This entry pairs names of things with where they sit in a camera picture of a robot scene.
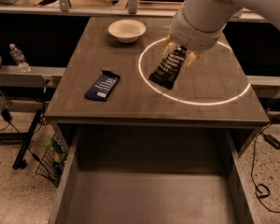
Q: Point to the open grey top drawer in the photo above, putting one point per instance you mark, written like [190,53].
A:
[153,175]

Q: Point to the metal railing frame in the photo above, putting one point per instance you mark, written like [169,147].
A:
[84,0]

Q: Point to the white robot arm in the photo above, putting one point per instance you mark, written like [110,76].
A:
[198,24]

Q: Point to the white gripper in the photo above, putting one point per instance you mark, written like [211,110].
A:
[194,36]

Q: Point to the grey side bench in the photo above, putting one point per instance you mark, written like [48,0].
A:
[38,77]

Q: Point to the grey counter cabinet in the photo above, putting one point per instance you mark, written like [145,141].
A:
[213,93]

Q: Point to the black bench leg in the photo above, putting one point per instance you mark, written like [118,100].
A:
[19,162]

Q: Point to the clear plastic water bottle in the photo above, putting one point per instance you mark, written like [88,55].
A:
[19,58]

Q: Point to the black rxbar chocolate bar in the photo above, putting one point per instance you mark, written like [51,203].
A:
[167,71]

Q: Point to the black wire basket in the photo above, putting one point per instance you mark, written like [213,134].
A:
[52,163]

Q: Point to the blue rxbar snack bar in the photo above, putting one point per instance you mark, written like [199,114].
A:
[103,86]

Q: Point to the black power adapter with cable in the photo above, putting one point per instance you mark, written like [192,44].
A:
[271,140]

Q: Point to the white ceramic bowl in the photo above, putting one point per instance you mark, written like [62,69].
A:
[127,31]

